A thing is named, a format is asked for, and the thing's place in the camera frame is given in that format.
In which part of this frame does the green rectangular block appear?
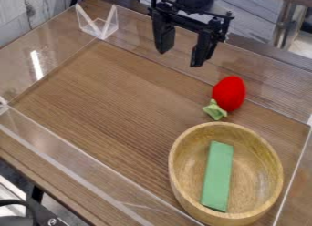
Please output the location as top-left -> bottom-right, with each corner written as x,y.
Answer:
200,141 -> 234,212

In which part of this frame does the oval wooden bowl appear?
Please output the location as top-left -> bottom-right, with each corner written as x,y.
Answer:
169,122 -> 284,226

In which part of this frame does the clear acrylic tray wall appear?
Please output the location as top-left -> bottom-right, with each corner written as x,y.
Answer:
0,98 -> 202,226

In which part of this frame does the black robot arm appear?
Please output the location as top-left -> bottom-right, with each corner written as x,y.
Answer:
149,0 -> 234,67

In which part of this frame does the metal table leg background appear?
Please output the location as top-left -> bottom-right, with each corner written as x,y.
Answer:
273,2 -> 296,48

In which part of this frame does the clear acrylic corner bracket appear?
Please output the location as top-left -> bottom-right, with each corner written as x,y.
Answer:
75,5 -> 118,40

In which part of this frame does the red plush strawberry green leaf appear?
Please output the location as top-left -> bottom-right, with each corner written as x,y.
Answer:
202,76 -> 248,121

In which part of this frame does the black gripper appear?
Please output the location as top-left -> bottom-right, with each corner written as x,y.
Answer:
151,0 -> 234,67

